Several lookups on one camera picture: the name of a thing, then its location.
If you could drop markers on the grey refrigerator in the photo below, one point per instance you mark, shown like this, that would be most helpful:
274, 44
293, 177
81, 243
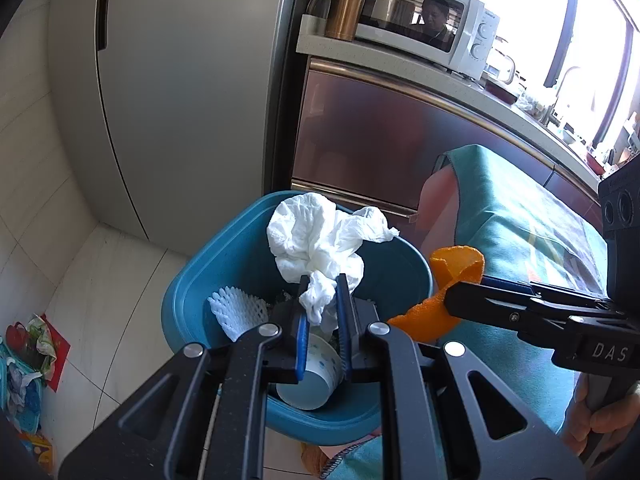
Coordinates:
175, 85

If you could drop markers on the crumpled plastic bag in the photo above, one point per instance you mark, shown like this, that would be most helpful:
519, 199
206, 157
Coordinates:
40, 345

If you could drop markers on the white paper cup blue print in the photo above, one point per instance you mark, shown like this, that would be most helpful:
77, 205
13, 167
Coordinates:
312, 385

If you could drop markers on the dark framed window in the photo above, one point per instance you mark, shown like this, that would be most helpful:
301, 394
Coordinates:
550, 10

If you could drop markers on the steel kitchen faucet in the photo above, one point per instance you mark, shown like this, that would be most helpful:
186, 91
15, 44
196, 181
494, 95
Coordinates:
560, 90

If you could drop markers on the kitchen counter cabinet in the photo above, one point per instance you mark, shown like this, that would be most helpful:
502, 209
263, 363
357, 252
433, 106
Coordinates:
360, 135

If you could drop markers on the blue trash bin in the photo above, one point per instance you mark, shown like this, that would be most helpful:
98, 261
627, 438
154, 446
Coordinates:
225, 270

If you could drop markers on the dark red bowl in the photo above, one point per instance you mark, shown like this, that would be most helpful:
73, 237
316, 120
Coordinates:
502, 92

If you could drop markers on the white tissue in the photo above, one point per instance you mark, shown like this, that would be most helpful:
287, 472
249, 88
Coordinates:
310, 240

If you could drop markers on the person's right hand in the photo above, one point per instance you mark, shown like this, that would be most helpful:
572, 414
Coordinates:
607, 420

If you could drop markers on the white microwave oven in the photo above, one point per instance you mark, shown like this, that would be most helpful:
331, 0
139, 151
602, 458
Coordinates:
465, 25

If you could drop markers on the teal and grey tablecloth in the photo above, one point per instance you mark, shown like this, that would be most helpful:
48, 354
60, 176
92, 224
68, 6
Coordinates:
500, 210

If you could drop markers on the wide white foam net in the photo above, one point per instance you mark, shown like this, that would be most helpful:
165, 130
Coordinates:
235, 310

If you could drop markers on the teal and red package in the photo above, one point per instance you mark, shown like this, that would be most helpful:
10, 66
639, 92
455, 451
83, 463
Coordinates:
25, 395

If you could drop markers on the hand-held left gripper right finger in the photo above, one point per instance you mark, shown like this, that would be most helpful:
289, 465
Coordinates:
341, 350

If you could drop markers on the orange peel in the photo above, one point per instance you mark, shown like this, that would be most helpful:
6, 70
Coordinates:
457, 265

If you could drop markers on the pink table cover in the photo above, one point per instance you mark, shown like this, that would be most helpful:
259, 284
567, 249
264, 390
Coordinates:
435, 200

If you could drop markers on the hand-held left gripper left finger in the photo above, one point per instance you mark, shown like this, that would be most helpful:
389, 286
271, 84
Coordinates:
301, 355

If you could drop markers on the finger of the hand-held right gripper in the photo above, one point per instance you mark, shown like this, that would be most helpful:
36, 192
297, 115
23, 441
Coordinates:
505, 283
490, 307

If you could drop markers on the glass electric kettle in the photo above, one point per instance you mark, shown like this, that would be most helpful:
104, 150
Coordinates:
500, 67

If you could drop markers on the copper travel tumbler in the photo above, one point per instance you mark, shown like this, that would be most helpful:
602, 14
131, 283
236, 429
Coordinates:
347, 0

